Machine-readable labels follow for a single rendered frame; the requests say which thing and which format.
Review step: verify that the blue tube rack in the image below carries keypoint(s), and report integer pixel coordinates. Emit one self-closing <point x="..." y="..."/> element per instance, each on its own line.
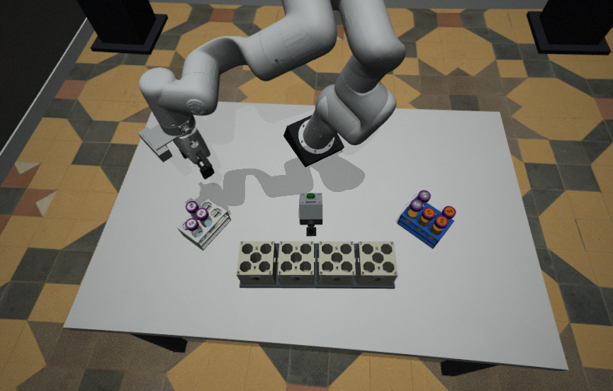
<point x="422" y="235"/>

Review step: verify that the beige bucket adapter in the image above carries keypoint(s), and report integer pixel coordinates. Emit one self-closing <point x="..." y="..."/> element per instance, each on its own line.
<point x="369" y="256"/>
<point x="330" y="259"/>
<point x="263" y="269"/>
<point x="296" y="263"/>

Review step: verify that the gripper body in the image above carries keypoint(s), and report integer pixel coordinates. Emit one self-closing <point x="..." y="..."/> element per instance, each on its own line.
<point x="191" y="144"/>

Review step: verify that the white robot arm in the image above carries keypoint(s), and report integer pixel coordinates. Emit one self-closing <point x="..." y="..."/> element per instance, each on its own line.
<point x="307" y="32"/>

